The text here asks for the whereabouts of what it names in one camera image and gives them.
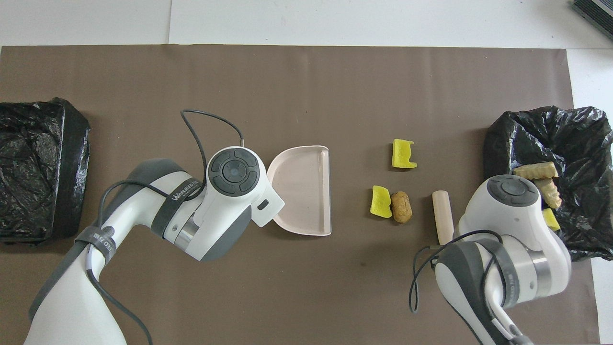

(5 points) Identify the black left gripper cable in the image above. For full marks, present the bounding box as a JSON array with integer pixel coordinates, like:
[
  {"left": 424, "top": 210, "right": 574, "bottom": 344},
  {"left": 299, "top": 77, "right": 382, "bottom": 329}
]
[{"left": 86, "top": 109, "right": 246, "bottom": 345}]

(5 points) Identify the pale ridged foam chunk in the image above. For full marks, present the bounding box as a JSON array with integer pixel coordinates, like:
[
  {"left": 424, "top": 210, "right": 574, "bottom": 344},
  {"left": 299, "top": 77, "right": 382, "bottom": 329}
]
[
  {"left": 513, "top": 161, "right": 559, "bottom": 182},
  {"left": 534, "top": 178, "right": 562, "bottom": 209}
]

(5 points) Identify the bin with black bag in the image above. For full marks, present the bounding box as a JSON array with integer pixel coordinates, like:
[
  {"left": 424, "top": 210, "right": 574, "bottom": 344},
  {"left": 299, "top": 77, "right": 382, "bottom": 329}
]
[
  {"left": 0, "top": 98, "right": 91, "bottom": 246},
  {"left": 483, "top": 105, "right": 613, "bottom": 262}
]

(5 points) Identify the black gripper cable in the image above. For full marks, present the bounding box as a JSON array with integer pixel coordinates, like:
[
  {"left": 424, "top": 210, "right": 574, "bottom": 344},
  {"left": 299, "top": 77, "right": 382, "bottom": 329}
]
[
  {"left": 409, "top": 230, "right": 504, "bottom": 314},
  {"left": 86, "top": 109, "right": 246, "bottom": 345}
]

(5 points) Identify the yellow sponge piece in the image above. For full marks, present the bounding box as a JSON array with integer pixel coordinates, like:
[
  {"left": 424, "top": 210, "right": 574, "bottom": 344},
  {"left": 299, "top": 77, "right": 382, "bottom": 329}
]
[
  {"left": 392, "top": 138, "right": 418, "bottom": 169},
  {"left": 369, "top": 185, "right": 393, "bottom": 219},
  {"left": 541, "top": 207, "right": 561, "bottom": 233}
]

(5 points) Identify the beige plastic dustpan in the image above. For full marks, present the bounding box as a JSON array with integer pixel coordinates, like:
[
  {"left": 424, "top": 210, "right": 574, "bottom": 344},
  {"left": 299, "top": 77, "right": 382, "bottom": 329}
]
[{"left": 266, "top": 145, "right": 332, "bottom": 237}]

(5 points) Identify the brown paper table mat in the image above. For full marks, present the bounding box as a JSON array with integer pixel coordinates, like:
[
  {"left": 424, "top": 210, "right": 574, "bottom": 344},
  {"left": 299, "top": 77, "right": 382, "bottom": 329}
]
[{"left": 0, "top": 45, "right": 600, "bottom": 345}]

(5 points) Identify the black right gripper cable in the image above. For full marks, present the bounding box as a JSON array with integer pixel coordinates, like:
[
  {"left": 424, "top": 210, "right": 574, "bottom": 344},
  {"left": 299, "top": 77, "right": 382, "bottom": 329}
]
[{"left": 409, "top": 230, "right": 504, "bottom": 314}]

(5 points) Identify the dark ribbed device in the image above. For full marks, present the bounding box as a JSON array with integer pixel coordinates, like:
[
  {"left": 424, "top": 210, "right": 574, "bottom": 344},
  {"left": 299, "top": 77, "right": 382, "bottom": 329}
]
[{"left": 571, "top": 0, "right": 613, "bottom": 40}]

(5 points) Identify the brown toy potato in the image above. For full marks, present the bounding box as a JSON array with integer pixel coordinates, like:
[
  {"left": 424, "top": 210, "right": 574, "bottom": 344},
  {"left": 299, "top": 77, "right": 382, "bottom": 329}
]
[{"left": 390, "top": 191, "right": 413, "bottom": 224}]

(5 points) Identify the beige hand brush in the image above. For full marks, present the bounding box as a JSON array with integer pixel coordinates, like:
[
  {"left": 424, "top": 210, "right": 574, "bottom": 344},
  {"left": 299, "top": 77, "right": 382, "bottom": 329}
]
[{"left": 432, "top": 190, "right": 455, "bottom": 246}]

